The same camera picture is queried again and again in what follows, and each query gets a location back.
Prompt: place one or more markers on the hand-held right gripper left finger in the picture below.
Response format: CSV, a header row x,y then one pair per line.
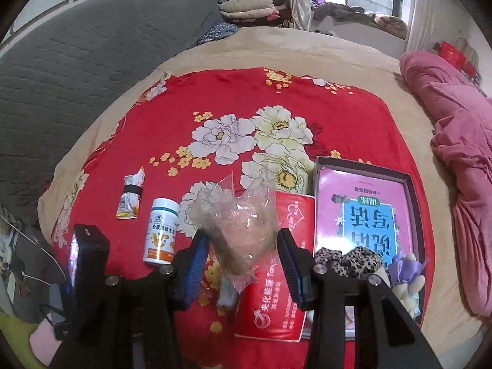
x,y
196,265

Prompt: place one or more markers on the dark grey cloth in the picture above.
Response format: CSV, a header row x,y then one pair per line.
x,y
30,261

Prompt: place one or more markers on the blue patterned pillow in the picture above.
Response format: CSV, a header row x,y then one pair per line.
x,y
219,32

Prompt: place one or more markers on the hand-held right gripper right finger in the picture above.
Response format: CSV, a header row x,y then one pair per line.
x,y
290,269

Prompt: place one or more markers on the pink printed book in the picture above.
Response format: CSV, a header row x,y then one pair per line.
x,y
346,188

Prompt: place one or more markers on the yellow-green garment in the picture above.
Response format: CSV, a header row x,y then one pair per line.
x,y
15,338

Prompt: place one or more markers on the red floral blanket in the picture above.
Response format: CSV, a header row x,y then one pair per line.
x,y
173,96

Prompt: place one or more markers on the clothes pile on windowsill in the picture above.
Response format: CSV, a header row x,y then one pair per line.
x,y
353,11

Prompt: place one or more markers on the beige bed sheet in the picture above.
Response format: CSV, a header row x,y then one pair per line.
x,y
288,46

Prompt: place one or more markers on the pink quilt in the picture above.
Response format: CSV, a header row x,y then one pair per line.
x,y
461,123

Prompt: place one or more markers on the leopard print scrunchie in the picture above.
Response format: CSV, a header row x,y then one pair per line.
x,y
357,259

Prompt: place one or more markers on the purple bow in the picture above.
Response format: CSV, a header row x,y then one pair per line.
x,y
403,267

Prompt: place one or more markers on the white supplement bottle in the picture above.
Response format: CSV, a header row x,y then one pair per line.
x,y
161,230

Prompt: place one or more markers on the red tissue box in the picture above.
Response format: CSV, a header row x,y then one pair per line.
x,y
269,315

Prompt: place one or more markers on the stack of folded clothes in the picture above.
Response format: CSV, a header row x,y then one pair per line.
x,y
246,5

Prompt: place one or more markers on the person's left hand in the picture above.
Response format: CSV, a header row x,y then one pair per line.
x,y
42,340

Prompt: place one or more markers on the snack packet with black band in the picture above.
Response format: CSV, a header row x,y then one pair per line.
x,y
128,203

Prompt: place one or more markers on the clear bag with beige puff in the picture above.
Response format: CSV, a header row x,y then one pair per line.
x,y
238,230

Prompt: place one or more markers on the dark shallow box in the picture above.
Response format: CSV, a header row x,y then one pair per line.
x,y
418,219

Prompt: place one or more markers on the grey quilted headboard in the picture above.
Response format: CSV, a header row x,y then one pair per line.
x,y
77,84

